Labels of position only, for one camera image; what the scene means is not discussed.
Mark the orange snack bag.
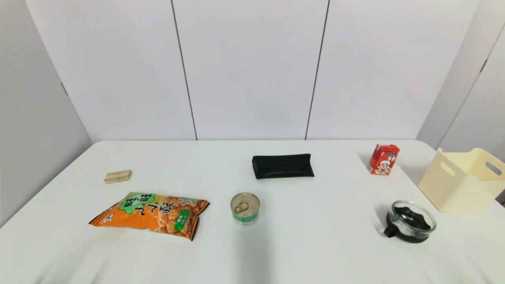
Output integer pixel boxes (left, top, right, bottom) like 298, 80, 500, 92
89, 192, 210, 241

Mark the black glasses case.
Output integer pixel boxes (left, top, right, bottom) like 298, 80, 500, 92
252, 153, 315, 180

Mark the tin can with green label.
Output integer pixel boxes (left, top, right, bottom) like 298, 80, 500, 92
230, 192, 260, 226

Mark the red milk carton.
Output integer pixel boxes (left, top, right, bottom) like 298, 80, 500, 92
368, 144, 400, 176

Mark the small wooden block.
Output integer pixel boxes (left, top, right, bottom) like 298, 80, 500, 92
104, 170, 133, 184

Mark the cream plastic storage basket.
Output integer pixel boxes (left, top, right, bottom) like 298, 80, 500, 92
418, 148, 505, 214

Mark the glass teapot with black handle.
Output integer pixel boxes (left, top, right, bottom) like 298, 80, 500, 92
383, 200, 438, 243

